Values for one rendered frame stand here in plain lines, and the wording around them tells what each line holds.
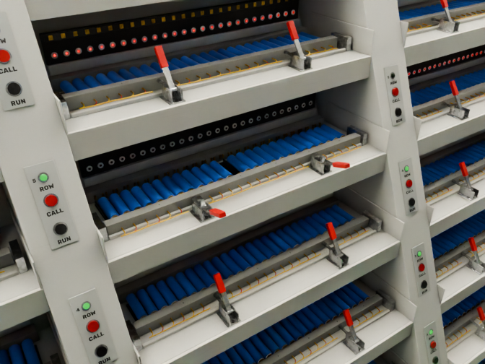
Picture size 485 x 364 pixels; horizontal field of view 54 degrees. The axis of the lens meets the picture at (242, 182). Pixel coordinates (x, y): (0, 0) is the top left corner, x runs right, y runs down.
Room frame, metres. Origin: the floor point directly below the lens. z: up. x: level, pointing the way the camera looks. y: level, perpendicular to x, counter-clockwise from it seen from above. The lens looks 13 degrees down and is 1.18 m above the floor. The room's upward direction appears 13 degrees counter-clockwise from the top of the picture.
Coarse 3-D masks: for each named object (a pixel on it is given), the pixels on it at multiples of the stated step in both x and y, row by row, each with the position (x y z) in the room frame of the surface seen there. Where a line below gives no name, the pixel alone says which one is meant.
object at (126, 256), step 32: (256, 128) 1.02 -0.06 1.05; (352, 128) 1.02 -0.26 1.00; (160, 160) 0.91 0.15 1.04; (352, 160) 0.94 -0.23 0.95; (384, 160) 0.97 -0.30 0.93; (256, 192) 0.85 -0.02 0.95; (288, 192) 0.84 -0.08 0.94; (320, 192) 0.89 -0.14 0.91; (96, 224) 0.73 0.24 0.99; (160, 224) 0.77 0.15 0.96; (192, 224) 0.76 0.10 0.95; (224, 224) 0.78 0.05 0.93; (256, 224) 0.82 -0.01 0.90; (128, 256) 0.70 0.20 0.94; (160, 256) 0.73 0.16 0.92
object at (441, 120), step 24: (480, 48) 1.38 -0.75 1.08; (408, 72) 1.24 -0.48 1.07; (432, 72) 1.29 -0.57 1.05; (456, 72) 1.33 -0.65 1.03; (480, 72) 1.34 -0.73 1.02; (432, 96) 1.18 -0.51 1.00; (456, 96) 1.11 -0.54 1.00; (480, 96) 1.22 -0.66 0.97; (432, 120) 1.10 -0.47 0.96; (456, 120) 1.10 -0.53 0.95; (480, 120) 1.12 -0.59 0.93; (432, 144) 1.05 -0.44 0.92
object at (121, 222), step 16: (320, 144) 0.96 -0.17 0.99; (336, 144) 0.96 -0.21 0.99; (352, 144) 0.99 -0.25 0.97; (288, 160) 0.90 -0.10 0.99; (304, 160) 0.92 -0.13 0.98; (240, 176) 0.86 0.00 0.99; (256, 176) 0.87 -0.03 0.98; (192, 192) 0.81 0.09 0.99; (208, 192) 0.82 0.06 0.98; (224, 192) 0.84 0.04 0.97; (240, 192) 0.83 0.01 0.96; (144, 208) 0.77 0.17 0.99; (160, 208) 0.78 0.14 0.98; (176, 208) 0.79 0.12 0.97; (112, 224) 0.74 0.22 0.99; (128, 224) 0.75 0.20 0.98
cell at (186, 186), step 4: (172, 176) 0.88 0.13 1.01; (176, 176) 0.87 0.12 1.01; (180, 176) 0.87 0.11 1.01; (172, 180) 0.88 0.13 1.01; (176, 180) 0.87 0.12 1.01; (180, 180) 0.86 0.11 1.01; (184, 180) 0.86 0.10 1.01; (180, 184) 0.85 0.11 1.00; (184, 184) 0.85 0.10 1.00; (188, 184) 0.85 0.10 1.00; (184, 188) 0.84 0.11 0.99; (188, 188) 0.83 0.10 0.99
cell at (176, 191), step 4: (168, 176) 0.88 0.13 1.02; (164, 180) 0.87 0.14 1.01; (168, 180) 0.86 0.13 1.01; (164, 184) 0.87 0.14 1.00; (168, 184) 0.85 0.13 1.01; (172, 184) 0.85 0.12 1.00; (176, 184) 0.85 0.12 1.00; (168, 188) 0.85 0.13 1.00; (172, 188) 0.84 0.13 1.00; (176, 188) 0.83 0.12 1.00; (180, 188) 0.84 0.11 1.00; (172, 192) 0.84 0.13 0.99; (176, 192) 0.83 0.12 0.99; (180, 192) 0.83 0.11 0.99; (184, 192) 0.83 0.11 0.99
